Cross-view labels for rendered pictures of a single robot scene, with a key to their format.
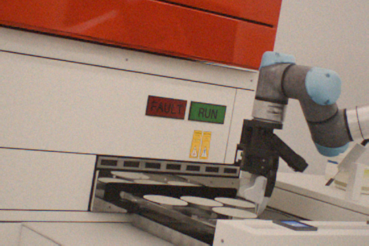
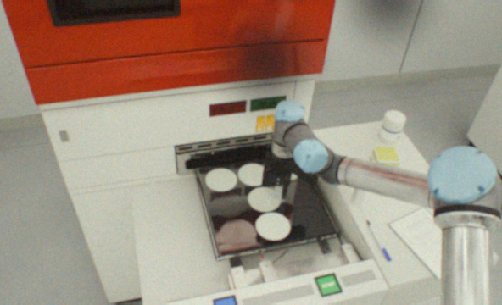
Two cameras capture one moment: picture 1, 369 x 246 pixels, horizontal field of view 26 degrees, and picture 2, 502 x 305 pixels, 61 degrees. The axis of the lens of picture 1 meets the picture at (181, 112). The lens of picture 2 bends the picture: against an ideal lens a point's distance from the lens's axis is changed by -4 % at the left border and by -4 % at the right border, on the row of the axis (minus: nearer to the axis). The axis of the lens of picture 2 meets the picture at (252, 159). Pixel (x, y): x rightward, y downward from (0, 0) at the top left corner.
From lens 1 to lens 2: 1.25 m
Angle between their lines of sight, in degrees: 45
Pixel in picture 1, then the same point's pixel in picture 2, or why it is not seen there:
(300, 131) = not seen: outside the picture
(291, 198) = not seen: hidden behind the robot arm
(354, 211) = (350, 216)
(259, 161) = (275, 180)
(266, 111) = (276, 151)
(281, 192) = not seen: hidden behind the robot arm
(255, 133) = (272, 161)
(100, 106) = (168, 119)
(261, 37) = (310, 52)
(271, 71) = (278, 125)
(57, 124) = (136, 136)
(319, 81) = (301, 160)
